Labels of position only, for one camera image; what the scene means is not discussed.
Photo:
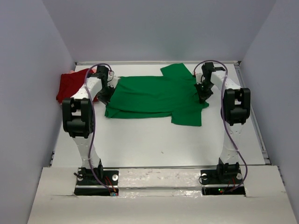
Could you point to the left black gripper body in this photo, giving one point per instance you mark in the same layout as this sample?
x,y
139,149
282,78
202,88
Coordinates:
x,y
104,95

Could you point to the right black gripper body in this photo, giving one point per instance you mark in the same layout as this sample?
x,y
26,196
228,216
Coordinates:
x,y
204,89

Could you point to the green t shirt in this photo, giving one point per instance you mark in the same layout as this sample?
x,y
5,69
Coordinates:
x,y
172,94

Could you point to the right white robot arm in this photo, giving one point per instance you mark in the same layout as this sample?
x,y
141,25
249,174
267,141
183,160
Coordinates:
x,y
235,110

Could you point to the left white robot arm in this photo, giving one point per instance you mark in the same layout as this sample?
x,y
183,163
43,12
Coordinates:
x,y
79,118

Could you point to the pink folded t shirt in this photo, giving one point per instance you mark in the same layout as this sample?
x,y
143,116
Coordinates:
x,y
84,70

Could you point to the red folded t shirt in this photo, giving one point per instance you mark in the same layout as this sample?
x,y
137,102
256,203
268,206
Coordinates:
x,y
71,86

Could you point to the white front platform board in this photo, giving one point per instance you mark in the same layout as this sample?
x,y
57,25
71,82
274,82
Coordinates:
x,y
162,196

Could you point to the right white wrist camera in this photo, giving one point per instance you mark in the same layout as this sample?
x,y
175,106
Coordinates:
x,y
199,77

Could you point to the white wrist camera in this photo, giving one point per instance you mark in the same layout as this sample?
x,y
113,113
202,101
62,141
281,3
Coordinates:
x,y
199,77
113,82

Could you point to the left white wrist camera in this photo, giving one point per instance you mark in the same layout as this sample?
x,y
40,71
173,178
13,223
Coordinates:
x,y
113,82

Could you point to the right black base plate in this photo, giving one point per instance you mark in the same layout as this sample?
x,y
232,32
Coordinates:
x,y
213,185

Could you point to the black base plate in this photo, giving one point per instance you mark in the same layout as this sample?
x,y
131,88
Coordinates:
x,y
87,185
213,185

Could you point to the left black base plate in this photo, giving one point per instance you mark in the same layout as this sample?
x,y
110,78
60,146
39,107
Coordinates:
x,y
87,185

